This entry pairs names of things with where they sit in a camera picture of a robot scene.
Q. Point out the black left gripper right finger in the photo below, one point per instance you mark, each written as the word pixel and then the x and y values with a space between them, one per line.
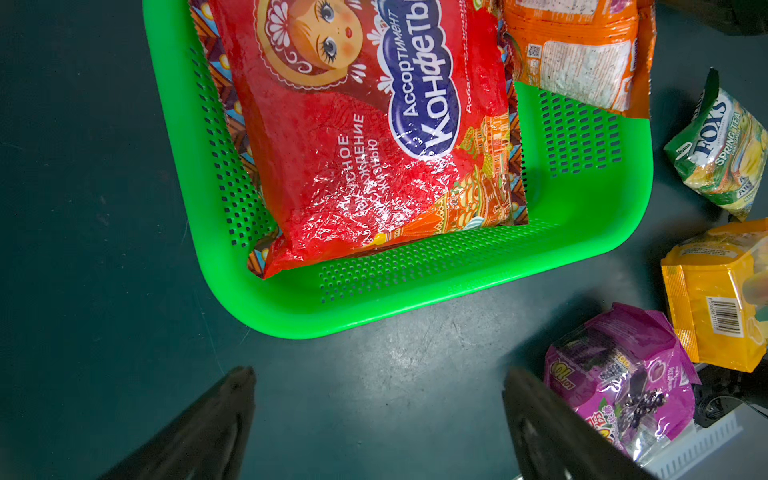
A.
pixel 551 441

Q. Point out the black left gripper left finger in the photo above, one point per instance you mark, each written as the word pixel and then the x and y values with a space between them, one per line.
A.
pixel 206 441

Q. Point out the green plastic basket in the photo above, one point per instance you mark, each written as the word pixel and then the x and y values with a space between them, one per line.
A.
pixel 587 174

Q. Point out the red Konfety candy bag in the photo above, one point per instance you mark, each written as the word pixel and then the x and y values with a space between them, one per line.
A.
pixel 365 125

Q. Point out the orange Fox's candy bag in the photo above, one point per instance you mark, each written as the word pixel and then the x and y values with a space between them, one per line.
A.
pixel 597 52

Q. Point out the purple grape candy bag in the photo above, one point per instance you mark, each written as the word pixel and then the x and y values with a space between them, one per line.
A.
pixel 626 373

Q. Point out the white vented strip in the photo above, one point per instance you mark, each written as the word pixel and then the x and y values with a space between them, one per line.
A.
pixel 734 447

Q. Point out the yellow corn candy bag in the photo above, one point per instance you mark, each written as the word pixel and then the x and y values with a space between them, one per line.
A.
pixel 716 287

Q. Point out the green Fox's candy bag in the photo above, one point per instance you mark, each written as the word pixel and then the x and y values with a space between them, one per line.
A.
pixel 722 153

